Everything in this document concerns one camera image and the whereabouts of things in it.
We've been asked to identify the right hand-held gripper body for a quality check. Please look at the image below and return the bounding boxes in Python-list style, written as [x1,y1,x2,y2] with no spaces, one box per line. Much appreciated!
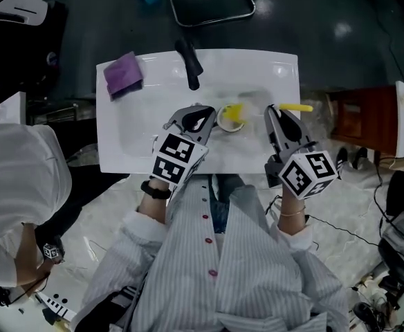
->
[264,142,339,201]

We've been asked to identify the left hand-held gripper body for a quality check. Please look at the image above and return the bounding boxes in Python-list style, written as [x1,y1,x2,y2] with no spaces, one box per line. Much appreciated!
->
[149,131,209,187]

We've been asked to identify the small bowl with yellow contents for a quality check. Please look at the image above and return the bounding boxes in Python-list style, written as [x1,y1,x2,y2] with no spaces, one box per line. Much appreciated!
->
[217,102,247,133]

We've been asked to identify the yellow stick tool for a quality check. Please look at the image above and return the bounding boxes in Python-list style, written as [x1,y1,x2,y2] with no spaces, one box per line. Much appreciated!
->
[221,102,314,125]

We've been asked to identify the person's left forearm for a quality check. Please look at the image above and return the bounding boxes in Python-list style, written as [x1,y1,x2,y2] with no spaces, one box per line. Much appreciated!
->
[138,176,174,226]

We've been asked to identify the person's right forearm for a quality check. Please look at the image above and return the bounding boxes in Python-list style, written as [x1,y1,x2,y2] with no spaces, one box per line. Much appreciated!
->
[277,185,309,237]

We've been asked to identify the black wristwatch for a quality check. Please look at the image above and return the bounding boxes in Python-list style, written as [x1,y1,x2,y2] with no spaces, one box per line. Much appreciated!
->
[140,179,172,201]

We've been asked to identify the black faucet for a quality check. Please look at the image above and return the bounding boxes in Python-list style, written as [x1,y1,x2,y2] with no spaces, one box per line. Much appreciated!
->
[174,38,204,91]

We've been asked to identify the brown wooden cabinet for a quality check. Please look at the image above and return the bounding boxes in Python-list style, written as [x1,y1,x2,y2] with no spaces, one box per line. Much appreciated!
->
[328,84,401,158]

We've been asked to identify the person's blue jeans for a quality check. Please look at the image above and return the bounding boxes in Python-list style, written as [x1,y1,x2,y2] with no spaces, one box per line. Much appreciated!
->
[208,174,246,234]

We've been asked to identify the purple cleaning cloth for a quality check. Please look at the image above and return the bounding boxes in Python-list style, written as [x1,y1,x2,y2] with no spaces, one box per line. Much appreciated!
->
[103,51,145,102]

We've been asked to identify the black office chair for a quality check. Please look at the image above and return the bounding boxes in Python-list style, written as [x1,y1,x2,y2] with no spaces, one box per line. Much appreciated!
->
[162,0,257,28]

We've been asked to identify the person's grey striped shirt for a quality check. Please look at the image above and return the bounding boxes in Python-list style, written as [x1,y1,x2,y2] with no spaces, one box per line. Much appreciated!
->
[73,176,351,332]

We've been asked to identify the grey padded backpack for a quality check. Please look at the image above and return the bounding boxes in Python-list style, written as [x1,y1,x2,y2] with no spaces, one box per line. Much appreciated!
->
[377,211,404,286]

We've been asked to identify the large black machine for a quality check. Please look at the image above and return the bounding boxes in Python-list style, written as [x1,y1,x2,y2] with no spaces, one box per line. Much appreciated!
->
[0,0,68,112]

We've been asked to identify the white glossy panel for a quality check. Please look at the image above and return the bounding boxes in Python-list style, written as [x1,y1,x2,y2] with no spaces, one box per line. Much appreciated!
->
[0,264,98,332]

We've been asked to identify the gold bracelet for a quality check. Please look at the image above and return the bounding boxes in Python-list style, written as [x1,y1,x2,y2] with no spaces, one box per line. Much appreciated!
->
[279,205,306,217]

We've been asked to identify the black cable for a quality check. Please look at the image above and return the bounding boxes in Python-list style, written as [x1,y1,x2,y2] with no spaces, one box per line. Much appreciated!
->
[264,194,380,247]

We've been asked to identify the metal wire rack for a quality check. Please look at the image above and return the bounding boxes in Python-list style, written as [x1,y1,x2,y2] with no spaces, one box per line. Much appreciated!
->
[27,95,98,127]

